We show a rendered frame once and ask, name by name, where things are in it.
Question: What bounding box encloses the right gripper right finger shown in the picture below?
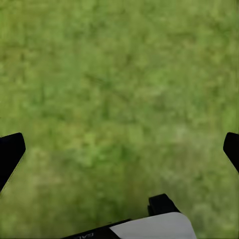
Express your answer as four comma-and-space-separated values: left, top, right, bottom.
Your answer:
223, 132, 239, 173

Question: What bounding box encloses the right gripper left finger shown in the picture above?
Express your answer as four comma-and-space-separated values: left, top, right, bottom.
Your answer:
0, 132, 26, 192

